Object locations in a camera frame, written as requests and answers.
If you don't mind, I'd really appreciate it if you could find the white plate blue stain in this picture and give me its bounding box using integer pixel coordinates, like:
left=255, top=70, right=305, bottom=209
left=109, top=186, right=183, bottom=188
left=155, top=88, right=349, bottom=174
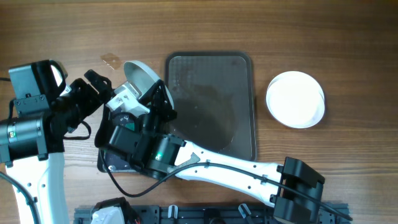
left=123, top=60, right=174, bottom=110

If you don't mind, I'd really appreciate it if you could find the green yellow sponge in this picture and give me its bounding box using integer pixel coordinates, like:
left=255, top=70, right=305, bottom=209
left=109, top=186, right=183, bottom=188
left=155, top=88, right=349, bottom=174
left=124, top=122, right=135, bottom=131

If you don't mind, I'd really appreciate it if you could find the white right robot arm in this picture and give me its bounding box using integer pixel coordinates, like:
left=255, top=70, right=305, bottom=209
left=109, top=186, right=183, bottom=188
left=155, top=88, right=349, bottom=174
left=95, top=80, right=325, bottom=223

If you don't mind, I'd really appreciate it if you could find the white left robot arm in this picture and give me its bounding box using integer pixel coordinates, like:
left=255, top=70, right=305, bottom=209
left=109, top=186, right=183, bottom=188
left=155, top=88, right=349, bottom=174
left=1, top=70, right=111, bottom=223

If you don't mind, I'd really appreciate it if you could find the black water basin tray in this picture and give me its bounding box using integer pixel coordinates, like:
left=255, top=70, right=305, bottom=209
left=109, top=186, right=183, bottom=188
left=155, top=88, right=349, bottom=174
left=96, top=105, right=137, bottom=174

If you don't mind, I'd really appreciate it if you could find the brown serving tray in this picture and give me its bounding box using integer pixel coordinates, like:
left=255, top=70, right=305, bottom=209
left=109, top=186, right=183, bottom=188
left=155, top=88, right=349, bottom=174
left=164, top=51, right=257, bottom=161

